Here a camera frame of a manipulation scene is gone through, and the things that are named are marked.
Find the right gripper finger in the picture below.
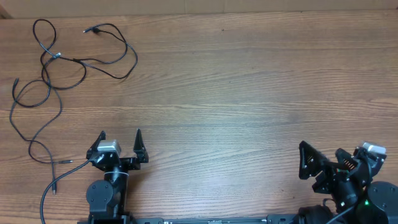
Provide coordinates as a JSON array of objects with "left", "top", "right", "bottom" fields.
[
  {"left": 298, "top": 141, "right": 330, "bottom": 180},
  {"left": 335, "top": 147, "right": 363, "bottom": 171}
]

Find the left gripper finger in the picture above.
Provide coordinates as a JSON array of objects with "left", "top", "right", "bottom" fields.
[
  {"left": 133, "top": 129, "right": 149, "bottom": 163},
  {"left": 86, "top": 131, "right": 106, "bottom": 159}
]

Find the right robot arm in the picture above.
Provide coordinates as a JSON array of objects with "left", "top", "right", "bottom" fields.
[{"left": 292, "top": 141, "right": 397, "bottom": 224}]

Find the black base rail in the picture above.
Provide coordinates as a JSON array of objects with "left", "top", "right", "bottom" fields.
[{"left": 77, "top": 213, "right": 308, "bottom": 224}]

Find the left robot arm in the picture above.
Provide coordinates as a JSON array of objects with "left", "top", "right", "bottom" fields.
[{"left": 86, "top": 129, "right": 149, "bottom": 223}]

